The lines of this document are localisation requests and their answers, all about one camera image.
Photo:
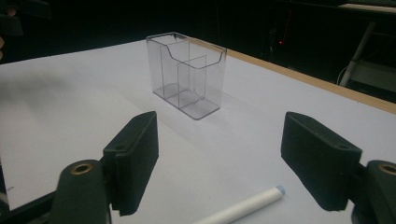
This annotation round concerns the metal stand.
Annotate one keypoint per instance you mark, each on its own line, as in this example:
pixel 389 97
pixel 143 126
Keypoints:
pixel 361 59

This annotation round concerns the clear plastic organizer box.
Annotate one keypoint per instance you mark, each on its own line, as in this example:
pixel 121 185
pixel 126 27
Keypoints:
pixel 186 74

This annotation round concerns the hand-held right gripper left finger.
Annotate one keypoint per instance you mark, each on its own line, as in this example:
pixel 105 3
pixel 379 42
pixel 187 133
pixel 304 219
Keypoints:
pixel 134 161

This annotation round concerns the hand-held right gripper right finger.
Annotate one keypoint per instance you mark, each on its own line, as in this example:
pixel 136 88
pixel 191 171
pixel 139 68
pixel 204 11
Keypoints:
pixel 320 165

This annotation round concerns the white marker pen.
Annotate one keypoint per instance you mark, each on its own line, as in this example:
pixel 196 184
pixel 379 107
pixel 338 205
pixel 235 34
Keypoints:
pixel 243 207

